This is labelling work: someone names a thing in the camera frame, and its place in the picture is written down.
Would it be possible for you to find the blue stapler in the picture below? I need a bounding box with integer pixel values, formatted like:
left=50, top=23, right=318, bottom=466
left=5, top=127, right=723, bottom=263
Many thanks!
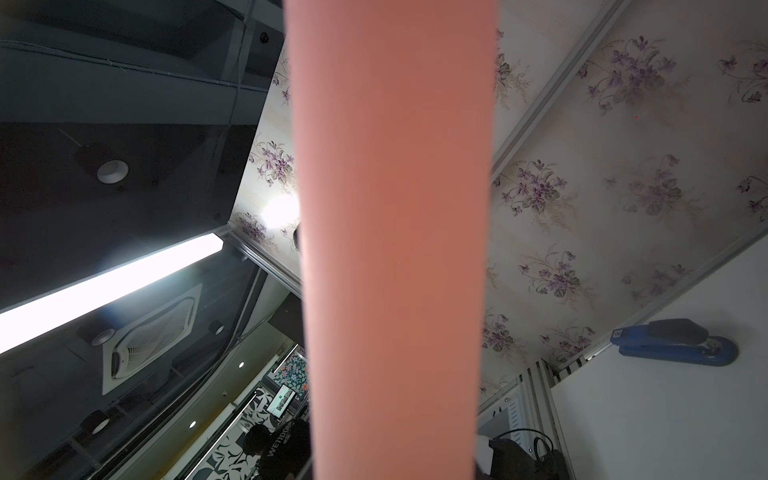
left=609, top=318, right=739, bottom=367

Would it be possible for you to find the pink paper sheet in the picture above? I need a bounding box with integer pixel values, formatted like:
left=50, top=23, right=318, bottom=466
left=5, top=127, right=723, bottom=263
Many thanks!
left=285, top=1, right=498, bottom=479

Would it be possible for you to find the ceiling air conditioner vent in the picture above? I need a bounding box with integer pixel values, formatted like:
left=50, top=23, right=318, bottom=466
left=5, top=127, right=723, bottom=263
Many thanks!
left=101, top=283, right=203, bottom=396

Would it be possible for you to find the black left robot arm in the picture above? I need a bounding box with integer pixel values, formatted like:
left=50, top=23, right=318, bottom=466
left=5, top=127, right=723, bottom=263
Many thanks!
left=474, top=428, right=571, bottom=480

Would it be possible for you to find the fluorescent ceiling light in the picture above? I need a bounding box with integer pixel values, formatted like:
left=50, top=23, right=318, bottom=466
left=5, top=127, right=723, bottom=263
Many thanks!
left=1, top=233, right=223, bottom=353

